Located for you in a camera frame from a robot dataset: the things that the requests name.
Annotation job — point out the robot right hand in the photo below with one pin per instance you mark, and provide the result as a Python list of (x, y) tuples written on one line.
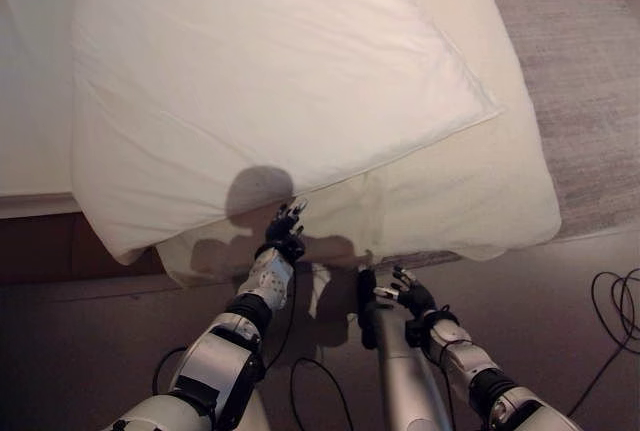
[(422, 298)]

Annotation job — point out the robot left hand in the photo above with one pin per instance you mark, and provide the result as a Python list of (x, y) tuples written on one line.
[(285, 238)]

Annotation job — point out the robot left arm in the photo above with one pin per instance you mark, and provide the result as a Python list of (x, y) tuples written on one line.
[(220, 351)]

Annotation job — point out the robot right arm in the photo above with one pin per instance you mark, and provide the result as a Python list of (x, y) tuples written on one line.
[(465, 356)]

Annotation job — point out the cream bed cover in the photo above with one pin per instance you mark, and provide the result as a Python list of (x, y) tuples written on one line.
[(480, 186)]

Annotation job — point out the robot silver leg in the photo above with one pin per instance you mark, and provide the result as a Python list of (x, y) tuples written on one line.
[(402, 366)]

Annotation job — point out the white duvet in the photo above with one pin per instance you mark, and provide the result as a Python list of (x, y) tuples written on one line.
[(240, 81)]

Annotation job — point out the grey rug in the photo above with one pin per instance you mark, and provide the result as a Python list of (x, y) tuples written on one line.
[(580, 76)]

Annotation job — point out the white mattress sheet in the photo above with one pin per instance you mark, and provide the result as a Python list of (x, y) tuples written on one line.
[(32, 76)]

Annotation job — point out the brown wooden bed frame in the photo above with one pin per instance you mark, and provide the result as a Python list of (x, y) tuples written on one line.
[(45, 246)]

